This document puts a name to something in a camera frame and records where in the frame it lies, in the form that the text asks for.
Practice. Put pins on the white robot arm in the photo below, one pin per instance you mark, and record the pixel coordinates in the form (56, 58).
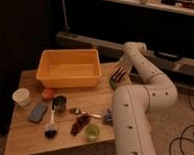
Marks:
(131, 102)

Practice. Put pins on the green small cup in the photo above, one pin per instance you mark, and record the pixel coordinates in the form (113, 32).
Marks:
(92, 132)

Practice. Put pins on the metal spoon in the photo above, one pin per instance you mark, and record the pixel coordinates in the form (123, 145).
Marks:
(78, 111)

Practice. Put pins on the long grey base rail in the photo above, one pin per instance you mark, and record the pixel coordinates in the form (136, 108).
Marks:
(183, 67)

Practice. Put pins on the grey metal pole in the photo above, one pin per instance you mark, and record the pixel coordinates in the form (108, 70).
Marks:
(66, 26)

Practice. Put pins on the white paper cup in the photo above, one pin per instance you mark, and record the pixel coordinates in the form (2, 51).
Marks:
(22, 97)

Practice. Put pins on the brown grape bunch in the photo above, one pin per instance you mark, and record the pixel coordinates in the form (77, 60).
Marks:
(80, 123)

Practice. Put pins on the blue sponge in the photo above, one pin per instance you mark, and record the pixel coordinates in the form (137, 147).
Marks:
(36, 115)

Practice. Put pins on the orange fruit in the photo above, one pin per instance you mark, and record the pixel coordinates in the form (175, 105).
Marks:
(47, 94)

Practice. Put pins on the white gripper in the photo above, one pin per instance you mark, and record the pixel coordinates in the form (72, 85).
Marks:
(124, 66)

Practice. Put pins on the white handled black brush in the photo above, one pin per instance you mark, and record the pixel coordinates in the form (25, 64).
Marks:
(51, 129)

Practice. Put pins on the yellow plastic bin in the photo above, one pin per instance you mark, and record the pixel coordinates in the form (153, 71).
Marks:
(69, 68)

